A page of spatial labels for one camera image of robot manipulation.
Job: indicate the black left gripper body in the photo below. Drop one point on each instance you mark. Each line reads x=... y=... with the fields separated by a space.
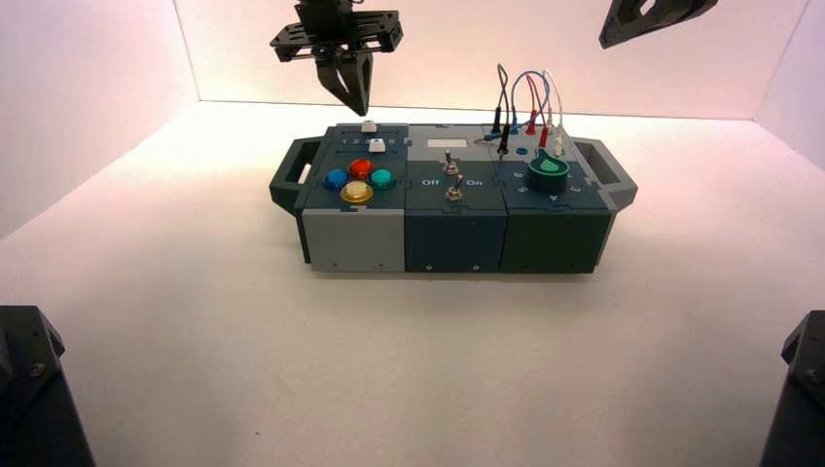
x=325 y=26

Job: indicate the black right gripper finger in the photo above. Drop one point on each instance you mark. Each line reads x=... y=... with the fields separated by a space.
x=664 y=16

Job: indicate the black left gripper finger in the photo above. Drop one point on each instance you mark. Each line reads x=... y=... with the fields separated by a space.
x=336 y=74
x=369 y=96

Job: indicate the white slider knob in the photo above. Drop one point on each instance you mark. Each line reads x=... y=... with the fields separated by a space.
x=369 y=127
x=378 y=146

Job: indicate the red round push button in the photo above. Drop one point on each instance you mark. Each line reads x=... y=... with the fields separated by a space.
x=361 y=168

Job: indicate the green round push button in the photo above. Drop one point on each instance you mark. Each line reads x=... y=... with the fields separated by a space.
x=382 y=178

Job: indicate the blue round push button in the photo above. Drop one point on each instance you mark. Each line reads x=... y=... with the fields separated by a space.
x=336 y=179

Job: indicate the white rectangular display window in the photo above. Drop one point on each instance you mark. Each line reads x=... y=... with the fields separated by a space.
x=447 y=144

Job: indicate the yellow round push button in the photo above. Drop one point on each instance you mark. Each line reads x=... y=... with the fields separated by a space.
x=356 y=192

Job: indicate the grey and teal control box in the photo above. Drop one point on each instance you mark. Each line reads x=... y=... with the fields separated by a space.
x=454 y=235

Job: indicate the green rotary knob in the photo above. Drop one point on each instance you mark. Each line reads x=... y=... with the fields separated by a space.
x=548 y=175

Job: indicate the metal toggle switch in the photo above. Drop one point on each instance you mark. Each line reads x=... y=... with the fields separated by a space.
x=450 y=166
x=455 y=191

